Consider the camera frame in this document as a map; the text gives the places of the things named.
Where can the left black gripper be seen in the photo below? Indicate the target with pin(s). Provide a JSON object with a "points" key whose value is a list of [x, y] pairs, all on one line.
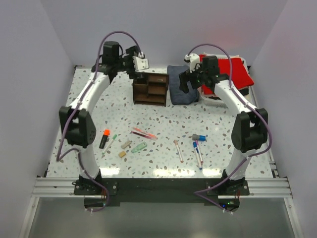
{"points": [[130, 53]]}

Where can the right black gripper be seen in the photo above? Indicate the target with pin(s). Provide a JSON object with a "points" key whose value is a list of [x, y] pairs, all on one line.
{"points": [[187, 76]]}

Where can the brown wooden desk organizer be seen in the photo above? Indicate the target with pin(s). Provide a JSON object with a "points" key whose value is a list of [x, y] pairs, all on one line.
{"points": [[151, 89]]}

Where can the orange black highlighter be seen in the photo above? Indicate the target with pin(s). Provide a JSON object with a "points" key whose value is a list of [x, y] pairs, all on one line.
{"points": [[104, 138]]}

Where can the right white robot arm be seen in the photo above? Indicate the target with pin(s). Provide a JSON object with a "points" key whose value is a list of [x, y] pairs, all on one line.
{"points": [[249, 132]]}

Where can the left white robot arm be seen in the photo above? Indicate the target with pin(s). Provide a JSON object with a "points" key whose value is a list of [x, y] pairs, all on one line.
{"points": [[76, 122]]}

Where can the pink cloth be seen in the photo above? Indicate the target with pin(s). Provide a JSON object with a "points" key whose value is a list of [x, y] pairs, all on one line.
{"points": [[207, 93]]}

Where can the white basket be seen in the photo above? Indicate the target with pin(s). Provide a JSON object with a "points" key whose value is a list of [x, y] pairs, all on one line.
{"points": [[220, 103]]}

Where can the red folded cloth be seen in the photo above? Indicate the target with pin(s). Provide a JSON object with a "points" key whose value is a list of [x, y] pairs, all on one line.
{"points": [[240, 76]]}

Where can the beige capped white marker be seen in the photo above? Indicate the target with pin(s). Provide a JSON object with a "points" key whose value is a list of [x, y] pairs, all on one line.
{"points": [[178, 151]]}

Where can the blue capped white marker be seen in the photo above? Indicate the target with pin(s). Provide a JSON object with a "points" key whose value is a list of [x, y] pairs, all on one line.
{"points": [[197, 156]]}

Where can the green capped white marker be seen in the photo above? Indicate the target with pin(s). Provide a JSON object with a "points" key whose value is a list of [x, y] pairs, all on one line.
{"points": [[109, 144]]}

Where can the purple capped white marker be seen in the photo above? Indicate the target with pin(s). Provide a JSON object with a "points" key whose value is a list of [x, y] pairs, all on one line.
{"points": [[199, 152]]}

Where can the green clear correction tape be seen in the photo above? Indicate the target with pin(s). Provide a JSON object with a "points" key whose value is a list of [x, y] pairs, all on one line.
{"points": [[139, 147]]}

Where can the beige eraser piece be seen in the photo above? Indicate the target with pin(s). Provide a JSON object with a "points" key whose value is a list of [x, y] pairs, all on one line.
{"points": [[126, 144]]}

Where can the tan eraser block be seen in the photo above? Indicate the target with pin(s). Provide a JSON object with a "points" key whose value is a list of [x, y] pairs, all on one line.
{"points": [[122, 154]]}

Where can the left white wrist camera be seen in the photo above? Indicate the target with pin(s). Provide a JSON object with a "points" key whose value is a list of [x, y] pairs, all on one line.
{"points": [[140, 64]]}

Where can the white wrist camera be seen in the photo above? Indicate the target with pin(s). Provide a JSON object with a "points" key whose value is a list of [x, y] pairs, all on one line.
{"points": [[193, 60], [140, 64]]}

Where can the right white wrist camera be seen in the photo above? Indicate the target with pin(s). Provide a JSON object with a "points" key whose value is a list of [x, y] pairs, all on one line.
{"points": [[193, 60]]}

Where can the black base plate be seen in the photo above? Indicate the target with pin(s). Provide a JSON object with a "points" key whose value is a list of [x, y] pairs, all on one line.
{"points": [[114, 191]]}

